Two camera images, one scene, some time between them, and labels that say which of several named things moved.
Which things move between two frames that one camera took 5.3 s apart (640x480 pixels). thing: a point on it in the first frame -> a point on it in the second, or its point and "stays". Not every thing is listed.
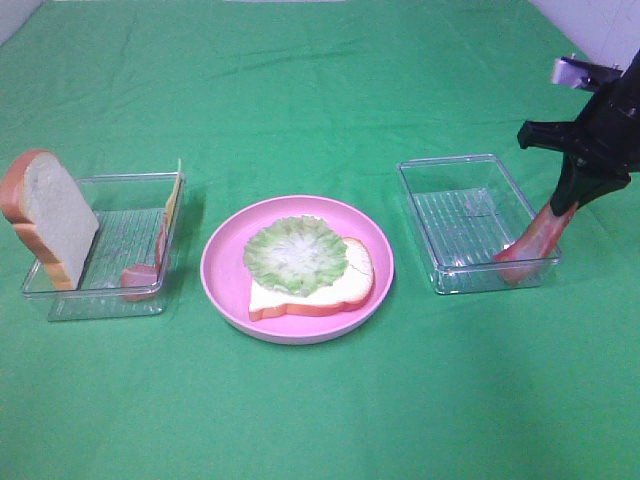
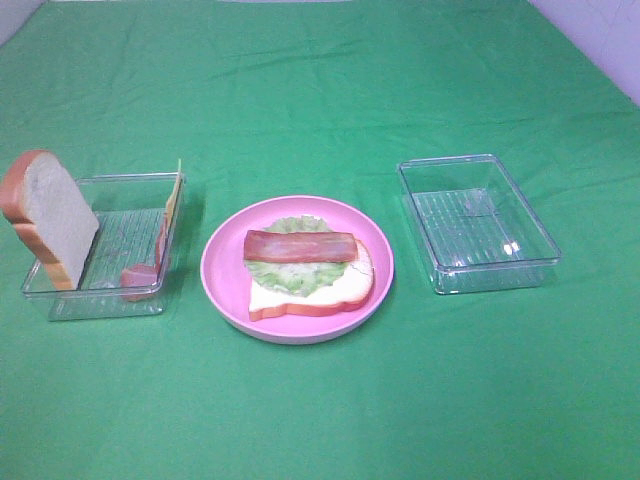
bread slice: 39,198 stays
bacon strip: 521,260 -> 300,246
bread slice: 351,289 stays
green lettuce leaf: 297,254 stays
